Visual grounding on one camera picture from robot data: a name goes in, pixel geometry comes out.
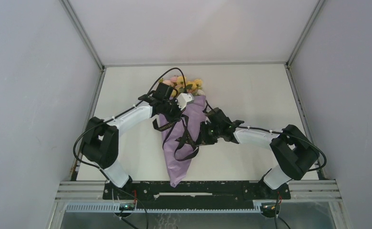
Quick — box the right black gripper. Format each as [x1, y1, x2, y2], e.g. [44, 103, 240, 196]
[195, 121, 222, 146]

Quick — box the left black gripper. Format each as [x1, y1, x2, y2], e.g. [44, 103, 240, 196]
[162, 97, 186, 125]

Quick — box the pink purple wrapping paper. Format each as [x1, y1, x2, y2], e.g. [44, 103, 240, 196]
[158, 95, 206, 187]

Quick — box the white pink rose stem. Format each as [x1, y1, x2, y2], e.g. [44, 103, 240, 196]
[196, 89, 205, 96]

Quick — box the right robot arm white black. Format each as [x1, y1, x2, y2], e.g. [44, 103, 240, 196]
[196, 108, 326, 198]

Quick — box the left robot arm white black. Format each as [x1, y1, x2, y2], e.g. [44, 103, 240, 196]
[73, 83, 194, 199]

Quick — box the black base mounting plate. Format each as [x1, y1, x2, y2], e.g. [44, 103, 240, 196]
[102, 180, 291, 210]

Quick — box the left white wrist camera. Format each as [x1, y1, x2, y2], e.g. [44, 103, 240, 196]
[176, 93, 194, 111]

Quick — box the aluminium frame rail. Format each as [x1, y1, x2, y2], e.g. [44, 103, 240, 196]
[104, 61, 287, 68]

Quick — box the white slotted cable duct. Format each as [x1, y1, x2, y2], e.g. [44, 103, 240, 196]
[65, 202, 264, 214]

